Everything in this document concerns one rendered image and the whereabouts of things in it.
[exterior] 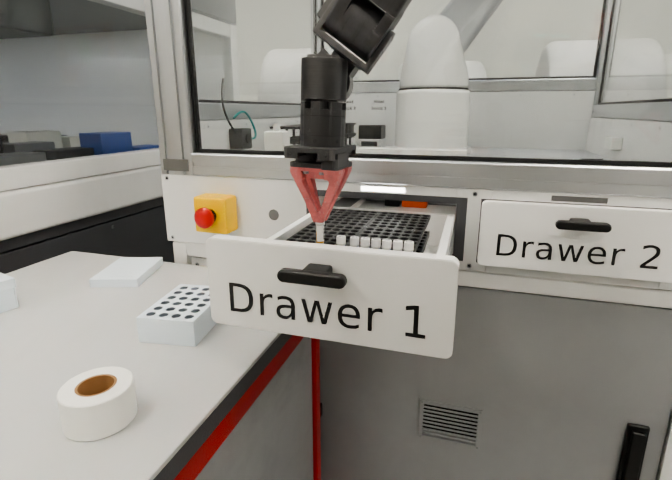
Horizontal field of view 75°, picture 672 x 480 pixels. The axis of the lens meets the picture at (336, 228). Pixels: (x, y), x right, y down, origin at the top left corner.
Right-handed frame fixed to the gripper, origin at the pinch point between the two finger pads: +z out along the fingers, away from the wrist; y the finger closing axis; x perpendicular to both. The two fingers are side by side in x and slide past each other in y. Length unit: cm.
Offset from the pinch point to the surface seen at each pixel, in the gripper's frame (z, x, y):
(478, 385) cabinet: 36, 24, -25
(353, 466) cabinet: 62, 1, -25
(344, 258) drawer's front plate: 1.8, 6.6, 10.7
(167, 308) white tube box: 14.9, -21.1, 5.1
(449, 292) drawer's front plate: 4.0, 17.8, 10.6
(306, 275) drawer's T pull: 3.0, 3.7, 14.3
